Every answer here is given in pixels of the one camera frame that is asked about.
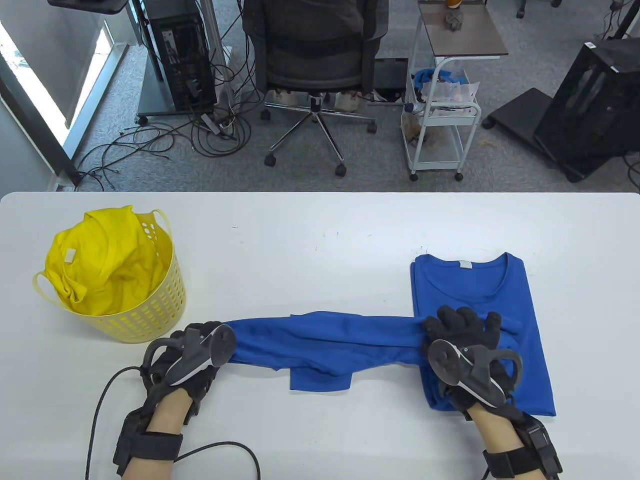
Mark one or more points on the person's right hand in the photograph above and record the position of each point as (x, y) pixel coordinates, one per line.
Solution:
(460, 325)

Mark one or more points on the person's left hand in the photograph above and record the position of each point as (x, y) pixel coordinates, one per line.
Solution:
(202, 385)

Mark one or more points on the black and white hand controller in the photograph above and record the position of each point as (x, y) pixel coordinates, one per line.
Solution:
(222, 345)
(445, 362)

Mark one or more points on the blue t-shirt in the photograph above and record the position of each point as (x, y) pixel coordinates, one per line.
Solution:
(470, 285)
(325, 345)

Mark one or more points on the yellow t-shirt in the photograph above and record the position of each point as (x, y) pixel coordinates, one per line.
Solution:
(100, 260)

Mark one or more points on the person's right forearm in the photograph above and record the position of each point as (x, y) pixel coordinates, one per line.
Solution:
(495, 430)

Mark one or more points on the yellow perforated laundry basket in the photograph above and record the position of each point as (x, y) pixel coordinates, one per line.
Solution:
(150, 320)

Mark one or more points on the white rolling cart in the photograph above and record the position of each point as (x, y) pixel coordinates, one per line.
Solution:
(435, 160)

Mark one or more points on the brown fuzzy item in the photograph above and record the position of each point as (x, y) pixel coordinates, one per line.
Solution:
(414, 130)

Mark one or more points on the black rolling platform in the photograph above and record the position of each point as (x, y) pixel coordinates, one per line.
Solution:
(520, 112)

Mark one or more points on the clear plastic bags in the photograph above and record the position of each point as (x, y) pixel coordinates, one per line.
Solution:
(452, 92)

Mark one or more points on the black mesh computer case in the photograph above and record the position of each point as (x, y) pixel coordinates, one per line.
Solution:
(585, 110)

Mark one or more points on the blue cloth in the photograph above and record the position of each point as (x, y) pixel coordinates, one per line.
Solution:
(425, 76)

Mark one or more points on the grey power strip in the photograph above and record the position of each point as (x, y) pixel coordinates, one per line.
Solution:
(211, 123)

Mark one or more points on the black box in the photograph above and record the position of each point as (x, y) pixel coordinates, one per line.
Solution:
(390, 72)

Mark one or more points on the grey computer trolley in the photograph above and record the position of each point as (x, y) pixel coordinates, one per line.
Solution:
(150, 100)

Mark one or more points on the brown side table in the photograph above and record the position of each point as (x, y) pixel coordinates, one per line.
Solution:
(475, 35)

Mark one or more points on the grey crumpled glove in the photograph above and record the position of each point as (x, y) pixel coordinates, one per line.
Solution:
(454, 20)

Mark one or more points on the orange object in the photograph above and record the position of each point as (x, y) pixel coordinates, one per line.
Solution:
(454, 3)

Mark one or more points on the black computer tower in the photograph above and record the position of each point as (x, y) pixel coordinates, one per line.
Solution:
(180, 55)

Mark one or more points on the black pole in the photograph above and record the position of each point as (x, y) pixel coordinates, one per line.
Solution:
(627, 20)

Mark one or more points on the silver desk column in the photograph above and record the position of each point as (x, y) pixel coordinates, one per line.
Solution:
(212, 30)

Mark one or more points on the black desk top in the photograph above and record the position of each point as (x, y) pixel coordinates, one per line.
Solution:
(90, 5)

